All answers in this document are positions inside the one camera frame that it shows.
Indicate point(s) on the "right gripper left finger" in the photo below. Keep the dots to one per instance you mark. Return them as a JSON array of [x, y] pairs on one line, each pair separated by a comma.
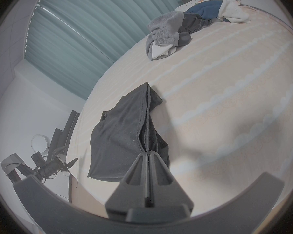
[[134, 191]]

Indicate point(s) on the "white garment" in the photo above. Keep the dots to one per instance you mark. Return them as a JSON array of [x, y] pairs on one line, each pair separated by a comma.
[[234, 11]]

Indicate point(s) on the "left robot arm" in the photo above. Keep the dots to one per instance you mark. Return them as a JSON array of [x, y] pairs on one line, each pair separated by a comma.
[[14, 163]]

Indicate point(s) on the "grey garment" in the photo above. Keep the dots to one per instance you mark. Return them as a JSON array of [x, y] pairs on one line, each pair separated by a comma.
[[166, 25]]

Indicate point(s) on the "bed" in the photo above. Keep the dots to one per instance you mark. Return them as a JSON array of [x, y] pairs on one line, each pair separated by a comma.
[[222, 94]]

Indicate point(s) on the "black garment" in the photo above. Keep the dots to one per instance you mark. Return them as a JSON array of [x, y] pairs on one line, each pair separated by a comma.
[[193, 24]]

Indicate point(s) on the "black T-shirt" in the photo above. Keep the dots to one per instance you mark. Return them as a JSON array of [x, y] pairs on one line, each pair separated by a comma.
[[122, 135]]

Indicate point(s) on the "blue-green curtain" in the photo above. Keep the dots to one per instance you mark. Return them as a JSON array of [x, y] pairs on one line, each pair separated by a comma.
[[63, 57], [112, 8]]

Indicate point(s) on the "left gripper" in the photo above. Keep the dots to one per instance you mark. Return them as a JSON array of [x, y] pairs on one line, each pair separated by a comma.
[[55, 166]]

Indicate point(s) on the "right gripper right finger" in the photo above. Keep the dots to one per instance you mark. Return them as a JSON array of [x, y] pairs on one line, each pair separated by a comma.
[[166, 191]]

